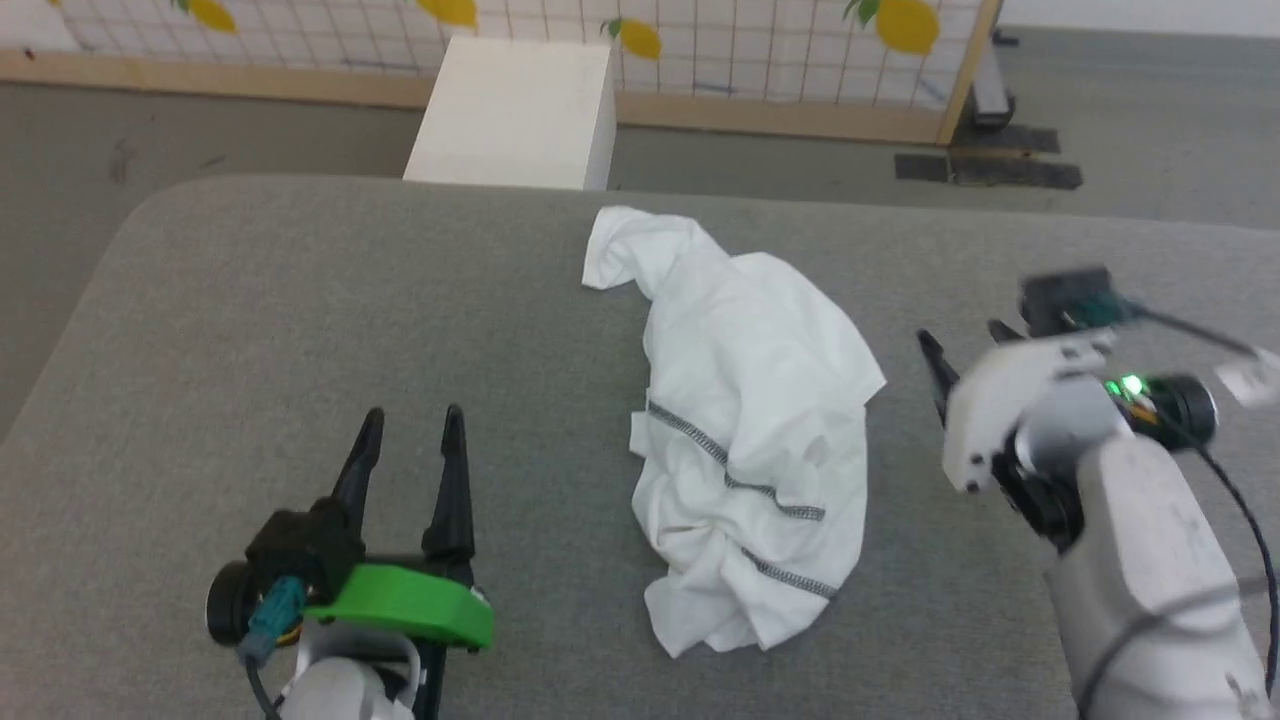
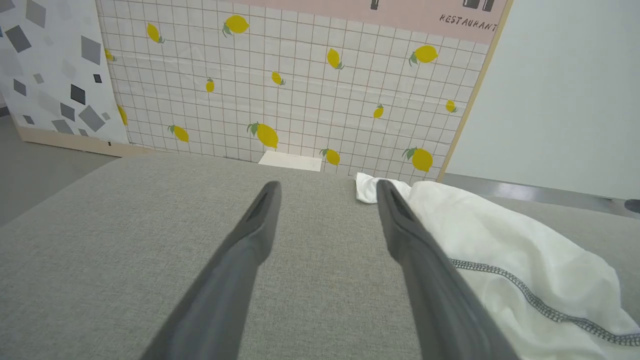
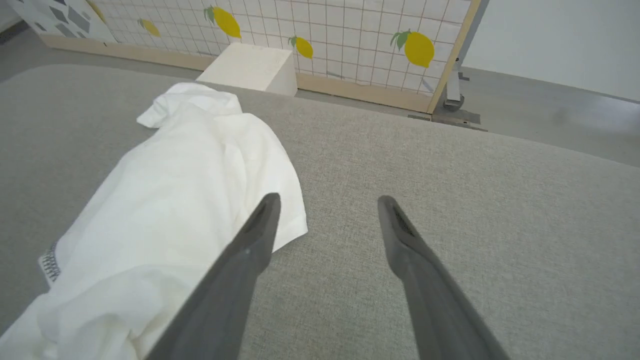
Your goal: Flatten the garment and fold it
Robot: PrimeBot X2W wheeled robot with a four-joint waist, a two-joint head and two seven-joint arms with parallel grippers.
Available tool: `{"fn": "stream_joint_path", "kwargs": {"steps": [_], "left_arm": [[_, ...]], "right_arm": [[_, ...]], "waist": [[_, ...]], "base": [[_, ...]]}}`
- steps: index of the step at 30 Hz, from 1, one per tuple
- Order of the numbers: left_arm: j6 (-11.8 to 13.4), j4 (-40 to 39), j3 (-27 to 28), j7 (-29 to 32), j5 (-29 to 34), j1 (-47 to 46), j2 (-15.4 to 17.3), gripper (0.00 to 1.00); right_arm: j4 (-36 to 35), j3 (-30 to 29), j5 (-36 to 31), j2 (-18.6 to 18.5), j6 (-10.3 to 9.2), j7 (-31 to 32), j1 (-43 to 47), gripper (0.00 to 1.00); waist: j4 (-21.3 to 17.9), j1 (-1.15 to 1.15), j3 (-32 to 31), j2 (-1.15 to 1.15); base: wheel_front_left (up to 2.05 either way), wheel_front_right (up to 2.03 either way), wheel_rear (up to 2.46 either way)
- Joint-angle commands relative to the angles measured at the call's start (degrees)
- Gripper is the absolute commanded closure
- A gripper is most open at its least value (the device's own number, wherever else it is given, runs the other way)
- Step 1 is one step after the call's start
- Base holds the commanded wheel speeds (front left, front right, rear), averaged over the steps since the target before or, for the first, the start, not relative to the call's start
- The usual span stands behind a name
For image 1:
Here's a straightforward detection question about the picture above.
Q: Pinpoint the black floor tape strip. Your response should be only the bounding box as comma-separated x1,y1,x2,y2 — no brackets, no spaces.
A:
893,152,1085,192
948,124,1062,157

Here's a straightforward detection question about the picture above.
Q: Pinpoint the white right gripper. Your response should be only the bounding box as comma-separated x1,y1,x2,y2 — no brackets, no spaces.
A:
916,318,1121,496

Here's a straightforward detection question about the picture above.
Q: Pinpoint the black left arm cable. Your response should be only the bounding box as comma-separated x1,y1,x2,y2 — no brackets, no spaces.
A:
245,660,286,720

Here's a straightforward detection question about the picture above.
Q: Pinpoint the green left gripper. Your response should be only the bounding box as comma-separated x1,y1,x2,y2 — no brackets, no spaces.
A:
300,403,496,720

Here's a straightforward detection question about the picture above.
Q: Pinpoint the white rectangular box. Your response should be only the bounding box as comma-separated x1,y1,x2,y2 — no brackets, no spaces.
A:
402,35,619,192

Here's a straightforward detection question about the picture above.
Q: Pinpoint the lemon print wooden fence panel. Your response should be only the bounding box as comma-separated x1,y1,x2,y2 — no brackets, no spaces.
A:
0,0,1005,148

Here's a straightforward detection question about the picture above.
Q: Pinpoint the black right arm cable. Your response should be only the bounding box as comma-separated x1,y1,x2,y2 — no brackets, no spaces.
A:
1075,298,1280,720

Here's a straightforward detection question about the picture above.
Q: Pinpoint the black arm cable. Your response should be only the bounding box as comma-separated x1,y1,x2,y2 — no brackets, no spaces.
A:
1075,298,1280,720
245,660,286,720

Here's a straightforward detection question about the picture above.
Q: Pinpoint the grey stand foot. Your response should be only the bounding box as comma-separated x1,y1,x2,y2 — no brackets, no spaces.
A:
966,28,1021,133

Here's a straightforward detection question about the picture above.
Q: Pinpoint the grey fabric work surface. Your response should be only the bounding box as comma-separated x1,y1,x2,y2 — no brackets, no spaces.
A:
0,174,1280,720

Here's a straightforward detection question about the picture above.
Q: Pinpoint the white t-shirt garment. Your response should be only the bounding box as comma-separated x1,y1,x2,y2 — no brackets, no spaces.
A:
581,205,888,660

